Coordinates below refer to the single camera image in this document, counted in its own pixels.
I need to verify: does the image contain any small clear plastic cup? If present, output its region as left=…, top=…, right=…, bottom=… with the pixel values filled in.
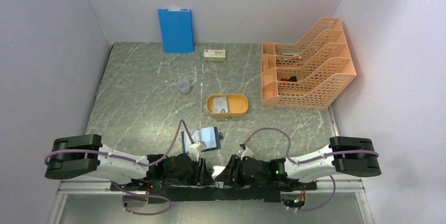
left=177, top=79, right=191, bottom=95

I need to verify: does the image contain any small red white box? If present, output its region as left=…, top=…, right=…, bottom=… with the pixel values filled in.
left=203, top=49, right=226, bottom=62

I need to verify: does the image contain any red black item in rack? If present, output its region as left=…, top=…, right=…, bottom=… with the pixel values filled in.
left=280, top=76, right=298, bottom=82

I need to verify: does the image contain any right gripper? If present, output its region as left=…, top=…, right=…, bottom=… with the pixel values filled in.
left=215, top=154, right=256, bottom=188

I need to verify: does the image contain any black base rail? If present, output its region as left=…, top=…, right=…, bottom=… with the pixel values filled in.
left=110, top=180, right=317, bottom=203

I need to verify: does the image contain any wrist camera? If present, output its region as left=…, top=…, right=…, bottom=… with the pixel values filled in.
left=236, top=145, right=254, bottom=160
left=188, top=141, right=207, bottom=161

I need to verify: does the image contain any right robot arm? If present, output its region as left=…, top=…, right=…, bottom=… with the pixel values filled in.
left=212, top=136, right=382, bottom=189

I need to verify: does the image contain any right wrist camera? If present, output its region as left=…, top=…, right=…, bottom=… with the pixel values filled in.
left=236, top=145, right=254, bottom=160

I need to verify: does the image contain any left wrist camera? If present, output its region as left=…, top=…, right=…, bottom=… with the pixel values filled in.
left=188, top=141, right=207, bottom=161

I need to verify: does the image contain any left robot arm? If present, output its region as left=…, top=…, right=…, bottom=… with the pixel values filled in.
left=44, top=134, right=214, bottom=190

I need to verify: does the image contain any orange oval tray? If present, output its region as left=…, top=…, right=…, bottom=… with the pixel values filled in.
left=206, top=94, right=249, bottom=117

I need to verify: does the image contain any orange mesh file rack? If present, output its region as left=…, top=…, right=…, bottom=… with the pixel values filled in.
left=260, top=17, right=357, bottom=109

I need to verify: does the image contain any blue card holder wallet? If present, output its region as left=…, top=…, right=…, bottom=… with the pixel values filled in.
left=200, top=127, right=223, bottom=151

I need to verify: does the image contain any white VIP credit card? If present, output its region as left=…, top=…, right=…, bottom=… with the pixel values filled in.
left=212, top=96, right=229, bottom=114

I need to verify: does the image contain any blue folder box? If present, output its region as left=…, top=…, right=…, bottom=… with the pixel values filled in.
left=158, top=9, right=194, bottom=54

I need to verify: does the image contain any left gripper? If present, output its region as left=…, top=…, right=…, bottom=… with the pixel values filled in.
left=164, top=156, right=215, bottom=186

